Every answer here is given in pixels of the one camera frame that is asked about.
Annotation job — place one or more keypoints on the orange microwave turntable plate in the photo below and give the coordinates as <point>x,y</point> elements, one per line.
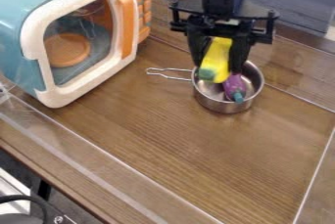
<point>67,49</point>

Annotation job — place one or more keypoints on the silver pot with wire handle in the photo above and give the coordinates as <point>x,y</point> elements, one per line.
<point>209,94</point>

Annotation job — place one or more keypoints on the blue toy microwave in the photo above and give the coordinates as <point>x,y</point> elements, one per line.
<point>116,25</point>

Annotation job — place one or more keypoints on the purple toy eggplant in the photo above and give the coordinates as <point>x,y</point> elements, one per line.
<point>235,88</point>

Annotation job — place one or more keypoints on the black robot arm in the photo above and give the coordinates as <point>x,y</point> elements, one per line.
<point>223,30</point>

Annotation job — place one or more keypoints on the yellow toy banana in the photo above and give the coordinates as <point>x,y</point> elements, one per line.
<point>213,69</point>

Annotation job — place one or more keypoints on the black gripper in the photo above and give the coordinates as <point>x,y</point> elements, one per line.
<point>225,10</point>

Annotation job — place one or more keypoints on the clear acrylic barrier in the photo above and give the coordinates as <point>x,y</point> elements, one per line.
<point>114,192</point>

